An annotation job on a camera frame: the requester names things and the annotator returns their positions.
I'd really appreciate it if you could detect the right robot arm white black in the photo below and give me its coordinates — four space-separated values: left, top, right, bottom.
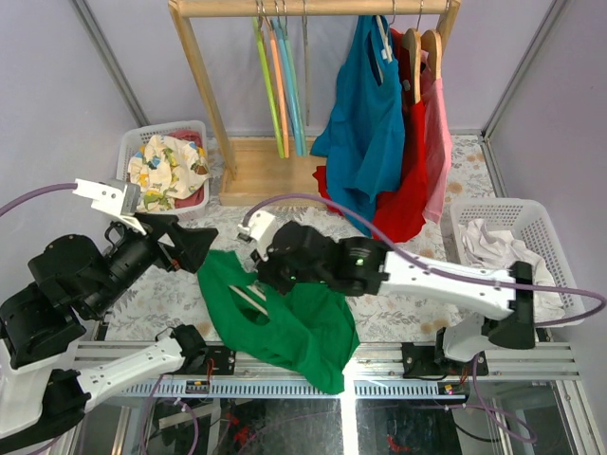
250 222 536 377

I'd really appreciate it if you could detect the wooden hanger with pink shirt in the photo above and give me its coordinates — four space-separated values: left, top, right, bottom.
413 0 442 82

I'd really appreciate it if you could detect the white hanger with blue shirt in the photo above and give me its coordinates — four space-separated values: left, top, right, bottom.
375 15 394 63

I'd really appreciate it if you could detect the green t shirt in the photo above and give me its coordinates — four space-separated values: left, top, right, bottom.
197 250 359 394

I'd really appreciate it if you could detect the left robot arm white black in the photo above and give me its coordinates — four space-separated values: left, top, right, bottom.
1 215 218 454

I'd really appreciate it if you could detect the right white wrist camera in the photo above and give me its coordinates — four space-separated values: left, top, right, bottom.
237 210 279 262

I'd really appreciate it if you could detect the teal plastic hanger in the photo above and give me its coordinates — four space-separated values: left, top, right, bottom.
281 1 307 156

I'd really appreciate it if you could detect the right white plastic basket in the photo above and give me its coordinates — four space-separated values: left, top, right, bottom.
448 197 585 328

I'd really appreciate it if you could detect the wooden hanger with red shirt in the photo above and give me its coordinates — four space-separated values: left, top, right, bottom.
390 27 422 107

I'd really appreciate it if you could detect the green plastic hanger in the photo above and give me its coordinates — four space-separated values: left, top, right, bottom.
253 1 285 158

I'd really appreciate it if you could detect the wooden clothes rack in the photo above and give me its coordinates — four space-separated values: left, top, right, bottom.
168 1 461 207

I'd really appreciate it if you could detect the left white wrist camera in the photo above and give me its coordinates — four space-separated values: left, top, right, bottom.
73 179 146 235

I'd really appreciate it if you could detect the white plastic basket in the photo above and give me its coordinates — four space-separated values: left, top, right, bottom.
116 120 211 221
448 197 585 328

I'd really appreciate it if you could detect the pink t shirt hanging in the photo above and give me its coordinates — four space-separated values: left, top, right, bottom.
420 51 452 224

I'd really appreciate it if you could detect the dark red cloth in basket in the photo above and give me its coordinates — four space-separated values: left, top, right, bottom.
169 129 210 209

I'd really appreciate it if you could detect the orange plastic hanger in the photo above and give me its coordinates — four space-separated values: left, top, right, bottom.
262 7 290 158

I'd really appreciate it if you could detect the aluminium mounting rail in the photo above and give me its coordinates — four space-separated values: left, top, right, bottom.
75 341 580 399

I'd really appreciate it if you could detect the red t shirt hanging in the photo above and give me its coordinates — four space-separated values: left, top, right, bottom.
335 39 427 243

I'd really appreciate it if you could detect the blue plastic hanger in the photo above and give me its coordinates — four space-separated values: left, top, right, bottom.
273 6 300 156

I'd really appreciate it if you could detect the white cloth in basket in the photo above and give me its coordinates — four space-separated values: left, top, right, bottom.
458 219 565 322

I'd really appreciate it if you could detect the left white plastic basket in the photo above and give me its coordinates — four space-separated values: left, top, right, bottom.
116 120 211 221

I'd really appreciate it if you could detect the patterned cream cloth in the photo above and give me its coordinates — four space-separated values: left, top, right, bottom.
127 134 190 212

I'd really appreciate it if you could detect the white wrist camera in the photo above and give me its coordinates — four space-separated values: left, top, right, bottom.
73 179 146 235
237 210 279 262

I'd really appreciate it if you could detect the cream white hanger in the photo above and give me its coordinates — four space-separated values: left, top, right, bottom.
230 285 268 317

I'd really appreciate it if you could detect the blue t shirt hanging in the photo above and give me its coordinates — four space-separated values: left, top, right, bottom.
311 15 405 223

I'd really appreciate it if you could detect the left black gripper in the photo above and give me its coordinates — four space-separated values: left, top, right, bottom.
89 210 221 316

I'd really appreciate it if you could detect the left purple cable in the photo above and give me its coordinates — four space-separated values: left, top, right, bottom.
0 183 77 455

